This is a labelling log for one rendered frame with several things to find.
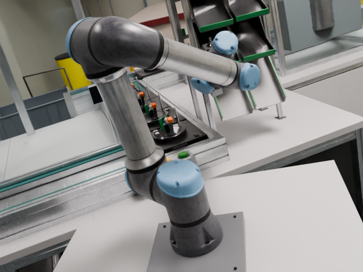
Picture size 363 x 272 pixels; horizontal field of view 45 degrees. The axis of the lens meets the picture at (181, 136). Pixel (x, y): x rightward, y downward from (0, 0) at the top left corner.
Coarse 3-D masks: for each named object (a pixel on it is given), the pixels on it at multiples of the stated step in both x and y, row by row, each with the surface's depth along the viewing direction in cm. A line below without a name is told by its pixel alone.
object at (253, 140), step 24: (168, 96) 274; (288, 96) 222; (216, 120) 214; (240, 120) 207; (264, 120) 200; (288, 120) 193; (312, 120) 187; (336, 120) 181; (360, 120) 175; (240, 144) 182; (264, 144) 176; (288, 144) 171; (312, 144) 171; (216, 168) 167; (240, 168) 164; (96, 216) 155; (24, 240) 151; (48, 240) 148; (0, 264) 146
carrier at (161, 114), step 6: (150, 108) 200; (162, 108) 205; (150, 114) 200; (162, 114) 201; (168, 114) 200; (174, 114) 203; (180, 114) 201; (150, 120) 197; (156, 120) 195; (162, 120) 197; (174, 120) 195; (180, 120) 194; (150, 126) 196; (156, 126) 194
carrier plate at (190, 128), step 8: (184, 120) 192; (192, 128) 181; (152, 136) 184; (184, 136) 175; (192, 136) 173; (200, 136) 171; (160, 144) 173; (168, 144) 171; (176, 144) 169; (168, 152) 168
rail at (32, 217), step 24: (192, 144) 168; (216, 144) 167; (72, 192) 154; (96, 192) 157; (120, 192) 160; (0, 216) 150; (24, 216) 152; (48, 216) 154; (72, 216) 157; (0, 240) 151
